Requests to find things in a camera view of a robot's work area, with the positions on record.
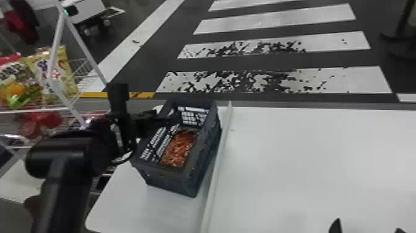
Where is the white wire rack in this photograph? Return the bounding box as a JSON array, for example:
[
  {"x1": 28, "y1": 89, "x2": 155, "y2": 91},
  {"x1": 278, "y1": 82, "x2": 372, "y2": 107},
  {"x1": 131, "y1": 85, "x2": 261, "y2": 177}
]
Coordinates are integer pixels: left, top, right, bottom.
[{"x1": 0, "y1": 0, "x2": 127, "y2": 178}]

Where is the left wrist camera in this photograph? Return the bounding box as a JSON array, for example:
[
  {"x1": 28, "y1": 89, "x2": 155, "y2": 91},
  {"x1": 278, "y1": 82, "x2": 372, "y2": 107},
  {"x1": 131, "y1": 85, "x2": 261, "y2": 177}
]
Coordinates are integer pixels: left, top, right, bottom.
[{"x1": 105, "y1": 82, "x2": 131, "y2": 115}]

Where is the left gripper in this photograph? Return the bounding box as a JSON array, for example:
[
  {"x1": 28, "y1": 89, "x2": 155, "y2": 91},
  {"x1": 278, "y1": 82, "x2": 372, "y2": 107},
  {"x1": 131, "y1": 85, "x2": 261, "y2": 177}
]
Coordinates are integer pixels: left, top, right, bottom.
[{"x1": 134, "y1": 109, "x2": 167, "y2": 139}]

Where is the red snack packet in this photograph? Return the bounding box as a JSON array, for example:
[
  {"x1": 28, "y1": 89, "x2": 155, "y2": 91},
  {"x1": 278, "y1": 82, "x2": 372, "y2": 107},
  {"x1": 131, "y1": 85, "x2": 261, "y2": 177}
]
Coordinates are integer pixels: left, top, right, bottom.
[
  {"x1": 17, "y1": 112, "x2": 64, "y2": 139},
  {"x1": 160, "y1": 129, "x2": 199, "y2": 169}
]

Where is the green snack packet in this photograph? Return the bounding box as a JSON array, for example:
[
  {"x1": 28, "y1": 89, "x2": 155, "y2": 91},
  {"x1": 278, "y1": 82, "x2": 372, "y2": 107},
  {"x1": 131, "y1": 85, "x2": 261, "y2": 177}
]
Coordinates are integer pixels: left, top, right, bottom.
[{"x1": 0, "y1": 77, "x2": 43, "y2": 110}]

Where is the yellow cereal bag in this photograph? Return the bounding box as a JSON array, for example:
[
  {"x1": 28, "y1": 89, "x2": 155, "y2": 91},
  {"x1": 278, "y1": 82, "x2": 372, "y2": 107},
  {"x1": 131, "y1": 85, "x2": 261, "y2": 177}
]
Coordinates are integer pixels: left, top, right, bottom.
[{"x1": 27, "y1": 45, "x2": 79, "y2": 97}]

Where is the dark blue crate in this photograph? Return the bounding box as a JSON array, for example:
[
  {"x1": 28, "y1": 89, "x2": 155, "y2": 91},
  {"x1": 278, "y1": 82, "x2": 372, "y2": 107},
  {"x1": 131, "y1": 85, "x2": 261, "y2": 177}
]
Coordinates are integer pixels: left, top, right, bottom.
[{"x1": 129, "y1": 99, "x2": 223, "y2": 198}]

